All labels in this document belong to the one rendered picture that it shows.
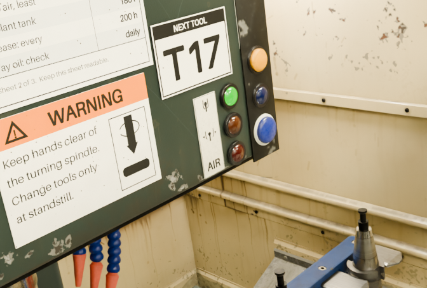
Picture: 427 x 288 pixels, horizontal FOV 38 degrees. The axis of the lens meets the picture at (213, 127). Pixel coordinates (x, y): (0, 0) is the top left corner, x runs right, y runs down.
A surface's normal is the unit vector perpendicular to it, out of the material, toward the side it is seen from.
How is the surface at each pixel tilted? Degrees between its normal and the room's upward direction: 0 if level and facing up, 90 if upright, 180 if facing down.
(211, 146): 90
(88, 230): 90
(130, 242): 90
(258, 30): 90
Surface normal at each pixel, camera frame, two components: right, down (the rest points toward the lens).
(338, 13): -0.70, 0.31
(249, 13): 0.71, 0.14
